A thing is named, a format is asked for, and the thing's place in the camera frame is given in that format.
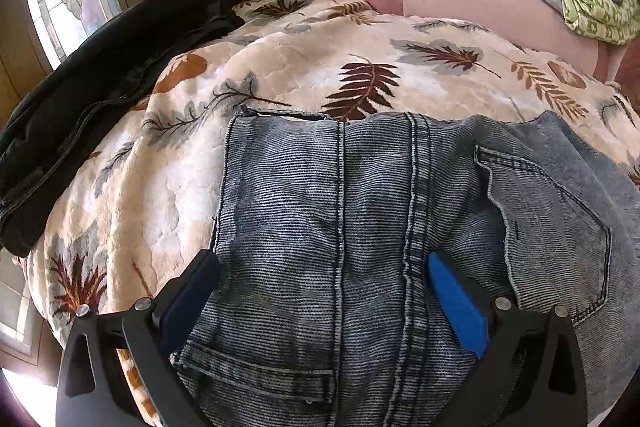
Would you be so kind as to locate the black garment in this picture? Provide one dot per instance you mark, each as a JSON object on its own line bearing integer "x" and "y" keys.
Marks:
{"x": 54, "y": 130}

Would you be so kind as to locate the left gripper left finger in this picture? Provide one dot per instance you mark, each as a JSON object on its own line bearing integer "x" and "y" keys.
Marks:
{"x": 92, "y": 388}

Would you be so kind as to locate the blue denim pants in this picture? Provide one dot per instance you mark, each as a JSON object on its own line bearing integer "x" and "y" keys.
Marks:
{"x": 323, "y": 315}

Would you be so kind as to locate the pink sofa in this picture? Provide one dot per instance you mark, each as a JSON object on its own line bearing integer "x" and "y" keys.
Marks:
{"x": 532, "y": 23}

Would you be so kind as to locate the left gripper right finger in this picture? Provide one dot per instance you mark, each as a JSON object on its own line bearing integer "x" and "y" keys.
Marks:
{"x": 528, "y": 369}

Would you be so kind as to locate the beige leaf-print blanket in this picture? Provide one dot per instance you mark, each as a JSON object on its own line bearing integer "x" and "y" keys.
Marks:
{"x": 146, "y": 201}

